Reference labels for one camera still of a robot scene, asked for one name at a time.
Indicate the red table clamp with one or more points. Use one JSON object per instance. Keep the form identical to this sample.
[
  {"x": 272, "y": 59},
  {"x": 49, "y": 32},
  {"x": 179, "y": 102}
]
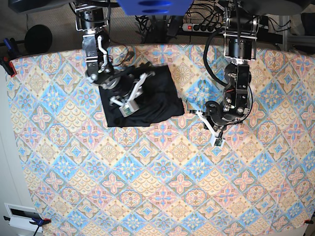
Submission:
[{"x": 8, "y": 66}]

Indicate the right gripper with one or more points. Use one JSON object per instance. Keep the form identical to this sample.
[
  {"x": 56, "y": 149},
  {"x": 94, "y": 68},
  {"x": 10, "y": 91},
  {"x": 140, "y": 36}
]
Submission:
[{"x": 125, "y": 90}]

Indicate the patterned colourful tablecloth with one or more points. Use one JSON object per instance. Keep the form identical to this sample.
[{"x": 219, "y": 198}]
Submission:
[{"x": 167, "y": 179}]

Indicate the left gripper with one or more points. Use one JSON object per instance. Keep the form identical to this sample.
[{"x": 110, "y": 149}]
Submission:
[{"x": 214, "y": 124}]

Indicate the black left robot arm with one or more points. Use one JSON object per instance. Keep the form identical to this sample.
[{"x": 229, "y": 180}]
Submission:
[{"x": 241, "y": 24}]

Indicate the white wall outlet box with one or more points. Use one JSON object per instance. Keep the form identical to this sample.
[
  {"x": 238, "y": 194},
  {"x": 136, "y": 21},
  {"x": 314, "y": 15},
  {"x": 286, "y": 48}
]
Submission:
[{"x": 21, "y": 216}]

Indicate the white power strip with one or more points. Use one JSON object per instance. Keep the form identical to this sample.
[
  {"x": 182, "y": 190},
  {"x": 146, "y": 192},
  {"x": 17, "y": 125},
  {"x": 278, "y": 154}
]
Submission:
[{"x": 202, "y": 29}]

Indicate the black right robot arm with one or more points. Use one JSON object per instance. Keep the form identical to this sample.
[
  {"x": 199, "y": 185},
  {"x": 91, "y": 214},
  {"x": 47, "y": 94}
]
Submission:
[{"x": 92, "y": 17}]

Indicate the black t-shirt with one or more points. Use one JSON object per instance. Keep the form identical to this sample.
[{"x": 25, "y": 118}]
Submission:
[{"x": 158, "y": 103}]

